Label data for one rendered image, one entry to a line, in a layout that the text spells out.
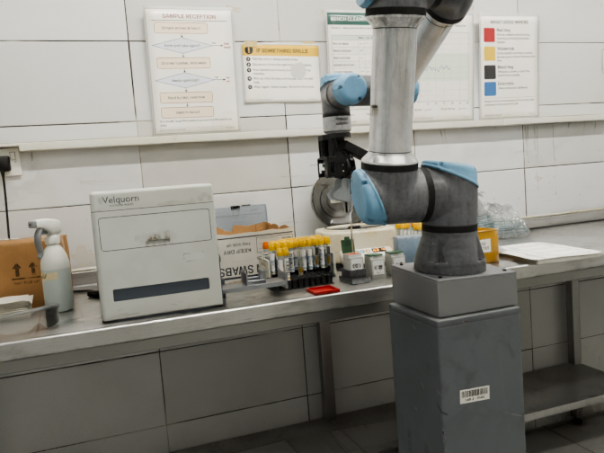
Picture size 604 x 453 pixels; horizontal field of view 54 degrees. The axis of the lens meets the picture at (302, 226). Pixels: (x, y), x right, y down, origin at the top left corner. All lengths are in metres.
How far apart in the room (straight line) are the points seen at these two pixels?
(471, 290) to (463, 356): 0.13
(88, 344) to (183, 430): 0.90
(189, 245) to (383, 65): 0.61
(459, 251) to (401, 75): 0.37
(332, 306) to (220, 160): 0.80
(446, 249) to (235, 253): 0.72
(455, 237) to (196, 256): 0.60
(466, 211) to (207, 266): 0.61
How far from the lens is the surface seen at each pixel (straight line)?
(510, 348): 1.31
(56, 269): 1.61
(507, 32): 2.64
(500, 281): 1.28
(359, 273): 1.60
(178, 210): 1.40
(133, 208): 1.40
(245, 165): 2.09
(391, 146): 1.17
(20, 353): 1.40
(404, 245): 1.74
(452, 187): 1.23
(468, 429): 1.30
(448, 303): 1.21
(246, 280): 1.47
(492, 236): 1.82
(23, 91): 2.06
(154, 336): 1.39
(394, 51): 1.16
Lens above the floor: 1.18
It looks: 5 degrees down
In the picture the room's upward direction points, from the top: 4 degrees counter-clockwise
